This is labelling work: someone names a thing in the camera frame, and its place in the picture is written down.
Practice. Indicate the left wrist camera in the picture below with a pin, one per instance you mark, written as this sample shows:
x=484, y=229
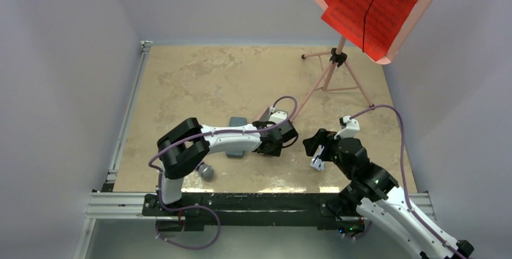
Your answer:
x=277, y=116

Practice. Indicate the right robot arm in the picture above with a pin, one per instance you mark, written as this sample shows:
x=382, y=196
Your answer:
x=375, y=194

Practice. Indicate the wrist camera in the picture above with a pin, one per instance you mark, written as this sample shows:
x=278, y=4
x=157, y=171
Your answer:
x=277, y=116
x=349, y=127

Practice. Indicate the teal glasses case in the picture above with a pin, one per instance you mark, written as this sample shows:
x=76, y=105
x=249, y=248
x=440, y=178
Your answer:
x=235, y=122

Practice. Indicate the pink glasses case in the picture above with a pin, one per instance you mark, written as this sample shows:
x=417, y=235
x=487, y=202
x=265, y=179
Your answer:
x=264, y=116

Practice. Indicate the white folded glasses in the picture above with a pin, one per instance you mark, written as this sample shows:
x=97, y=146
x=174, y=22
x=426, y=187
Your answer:
x=317, y=163

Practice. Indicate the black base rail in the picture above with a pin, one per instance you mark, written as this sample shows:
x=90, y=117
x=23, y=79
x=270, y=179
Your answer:
x=324, y=211

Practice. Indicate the aluminium frame rail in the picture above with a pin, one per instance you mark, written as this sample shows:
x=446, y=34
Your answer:
x=211, y=83

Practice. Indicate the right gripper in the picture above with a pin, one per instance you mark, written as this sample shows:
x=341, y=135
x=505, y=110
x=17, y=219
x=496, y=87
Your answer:
x=311, y=143

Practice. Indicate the red sheet music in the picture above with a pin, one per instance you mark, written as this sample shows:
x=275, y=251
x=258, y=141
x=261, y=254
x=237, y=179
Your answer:
x=371, y=25

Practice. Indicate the purple microphone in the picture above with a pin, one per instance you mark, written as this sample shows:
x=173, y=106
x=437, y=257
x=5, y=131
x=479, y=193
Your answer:
x=205, y=171

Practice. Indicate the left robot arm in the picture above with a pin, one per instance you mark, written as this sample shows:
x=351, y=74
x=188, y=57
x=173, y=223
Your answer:
x=182, y=149

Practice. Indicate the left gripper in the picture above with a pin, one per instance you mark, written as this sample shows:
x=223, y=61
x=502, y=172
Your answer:
x=276, y=152

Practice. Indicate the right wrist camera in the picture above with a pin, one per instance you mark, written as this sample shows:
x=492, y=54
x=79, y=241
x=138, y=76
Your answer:
x=349, y=127

